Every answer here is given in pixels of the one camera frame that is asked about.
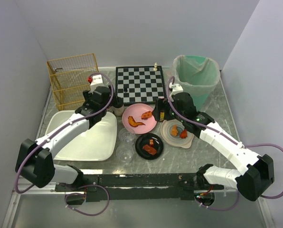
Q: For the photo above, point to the black round plate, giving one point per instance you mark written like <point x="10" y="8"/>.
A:
<point x="143" y="140"/>

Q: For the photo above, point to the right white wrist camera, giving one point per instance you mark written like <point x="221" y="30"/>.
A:
<point x="174" y="88"/>

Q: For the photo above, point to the aluminium rail frame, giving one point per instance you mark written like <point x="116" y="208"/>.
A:
<point x="46" y="208"/>

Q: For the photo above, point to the pink plate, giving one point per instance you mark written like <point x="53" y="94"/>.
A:
<point x="136" y="111"/>

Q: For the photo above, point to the clear bottle red label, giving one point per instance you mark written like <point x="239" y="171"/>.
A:
<point x="110" y="109"/>

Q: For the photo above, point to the red chicken piece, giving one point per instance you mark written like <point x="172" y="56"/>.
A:
<point x="183" y="134"/>

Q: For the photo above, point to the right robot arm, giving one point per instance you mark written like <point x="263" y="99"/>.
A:
<point x="252" y="174"/>

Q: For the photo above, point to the clear plastic cup upper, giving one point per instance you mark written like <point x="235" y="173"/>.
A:
<point x="127" y="136"/>

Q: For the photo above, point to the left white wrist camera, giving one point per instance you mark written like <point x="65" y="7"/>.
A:
<point x="95" y="81"/>

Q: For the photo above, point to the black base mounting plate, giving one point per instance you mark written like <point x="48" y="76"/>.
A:
<point x="181" y="186"/>

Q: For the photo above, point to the red meat slab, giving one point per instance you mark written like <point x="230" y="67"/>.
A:
<point x="149" y="149"/>

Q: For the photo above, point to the clear bin liner bag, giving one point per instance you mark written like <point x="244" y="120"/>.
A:
<point x="193" y="71"/>

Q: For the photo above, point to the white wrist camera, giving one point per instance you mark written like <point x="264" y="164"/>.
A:
<point x="95" y="81"/>
<point x="174" y="88"/>

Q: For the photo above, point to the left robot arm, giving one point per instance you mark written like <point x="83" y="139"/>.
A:
<point x="35" y="159"/>

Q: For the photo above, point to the white chess piece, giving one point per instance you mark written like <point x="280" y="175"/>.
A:
<point x="155" y="67"/>

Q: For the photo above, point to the black lid spice jar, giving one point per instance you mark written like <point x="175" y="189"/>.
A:
<point x="118" y="106"/>

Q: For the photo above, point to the clear plastic cup lower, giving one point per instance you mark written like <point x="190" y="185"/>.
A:
<point x="124" y="153"/>

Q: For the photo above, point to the yellow wire rack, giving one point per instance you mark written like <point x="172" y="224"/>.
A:
<point x="68" y="78"/>

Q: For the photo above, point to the beige blue ceramic plate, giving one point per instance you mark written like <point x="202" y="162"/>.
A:
<point x="176" y="141"/>

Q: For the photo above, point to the clear plastic cup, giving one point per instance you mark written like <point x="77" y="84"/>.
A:
<point x="127" y="136"/>
<point x="124" y="153"/>

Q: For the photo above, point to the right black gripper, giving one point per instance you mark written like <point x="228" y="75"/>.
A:
<point x="160" y="107"/>

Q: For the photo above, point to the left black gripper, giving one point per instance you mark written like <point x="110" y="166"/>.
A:
<point x="87" y="95"/>

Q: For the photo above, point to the black white chessboard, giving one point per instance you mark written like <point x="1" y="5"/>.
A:
<point x="144" y="84"/>

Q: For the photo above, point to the orange nugget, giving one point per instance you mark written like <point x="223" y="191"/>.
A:
<point x="174" y="132"/>

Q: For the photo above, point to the orange fried food piece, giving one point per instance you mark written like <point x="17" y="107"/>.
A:
<point x="146" y="115"/>

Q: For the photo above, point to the white plastic tub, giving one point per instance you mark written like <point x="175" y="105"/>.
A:
<point x="78" y="142"/>

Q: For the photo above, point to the green trash bin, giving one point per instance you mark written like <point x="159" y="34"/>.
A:
<point x="198" y="92"/>

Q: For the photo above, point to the brown sauce bottle yellow label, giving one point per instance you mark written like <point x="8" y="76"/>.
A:
<point x="162" y="115"/>

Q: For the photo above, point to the chicken wing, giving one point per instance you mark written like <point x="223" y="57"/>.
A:
<point x="133" y="123"/>

